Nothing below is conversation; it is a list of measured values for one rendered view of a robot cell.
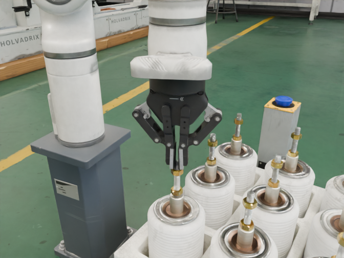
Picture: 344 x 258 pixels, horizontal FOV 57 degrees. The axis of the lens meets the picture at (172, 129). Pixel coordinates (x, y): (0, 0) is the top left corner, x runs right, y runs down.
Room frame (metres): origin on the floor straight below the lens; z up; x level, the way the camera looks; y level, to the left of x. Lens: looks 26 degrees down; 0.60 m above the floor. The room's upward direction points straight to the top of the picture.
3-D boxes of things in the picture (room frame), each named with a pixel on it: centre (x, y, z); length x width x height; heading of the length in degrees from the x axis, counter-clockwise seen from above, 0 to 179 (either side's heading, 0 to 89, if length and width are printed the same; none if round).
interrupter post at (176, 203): (0.41, -0.01, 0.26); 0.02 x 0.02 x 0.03
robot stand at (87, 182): (0.57, 0.18, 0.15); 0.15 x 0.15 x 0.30; 63
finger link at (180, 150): (0.41, -0.01, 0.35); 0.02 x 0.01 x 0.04; 172
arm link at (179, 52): (0.39, 0.00, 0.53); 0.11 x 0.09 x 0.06; 172
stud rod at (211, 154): (0.50, -0.07, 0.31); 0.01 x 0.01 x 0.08
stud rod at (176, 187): (0.41, -0.01, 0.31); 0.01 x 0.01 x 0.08
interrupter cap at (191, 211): (0.41, -0.01, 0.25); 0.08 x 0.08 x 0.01
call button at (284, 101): (0.72, -0.27, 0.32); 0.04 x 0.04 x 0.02
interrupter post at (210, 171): (0.50, -0.07, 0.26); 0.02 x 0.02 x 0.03
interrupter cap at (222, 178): (0.50, -0.07, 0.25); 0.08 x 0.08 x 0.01
